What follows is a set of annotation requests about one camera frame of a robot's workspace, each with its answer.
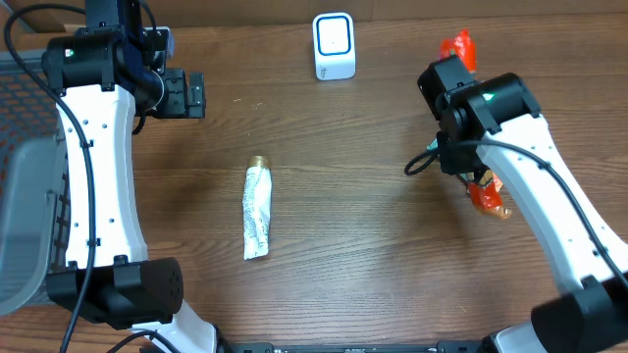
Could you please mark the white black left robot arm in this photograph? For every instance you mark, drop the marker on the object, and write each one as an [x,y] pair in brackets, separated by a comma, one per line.
[101,79]

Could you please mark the white tube gold cap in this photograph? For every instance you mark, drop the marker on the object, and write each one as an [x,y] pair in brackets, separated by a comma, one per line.
[256,207]

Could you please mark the grey plastic shopping basket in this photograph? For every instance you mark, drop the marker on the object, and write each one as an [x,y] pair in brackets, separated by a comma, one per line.
[34,193]

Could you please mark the white barcode scanner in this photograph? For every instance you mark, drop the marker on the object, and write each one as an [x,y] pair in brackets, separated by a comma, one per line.
[334,46]

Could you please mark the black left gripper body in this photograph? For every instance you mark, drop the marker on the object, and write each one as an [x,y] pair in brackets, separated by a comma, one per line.
[177,99]

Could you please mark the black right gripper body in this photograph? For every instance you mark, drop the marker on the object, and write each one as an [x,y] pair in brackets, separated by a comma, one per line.
[459,158]

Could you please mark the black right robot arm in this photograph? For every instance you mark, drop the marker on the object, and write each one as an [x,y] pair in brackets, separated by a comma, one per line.
[497,126]

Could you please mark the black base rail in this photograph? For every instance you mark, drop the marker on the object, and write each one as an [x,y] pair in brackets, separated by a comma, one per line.
[445,346]

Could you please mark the orange pasta package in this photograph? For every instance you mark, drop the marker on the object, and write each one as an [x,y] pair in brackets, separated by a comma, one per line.
[484,193]

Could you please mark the teal snack bar wrapper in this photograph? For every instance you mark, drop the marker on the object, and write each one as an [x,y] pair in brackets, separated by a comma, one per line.
[432,146]

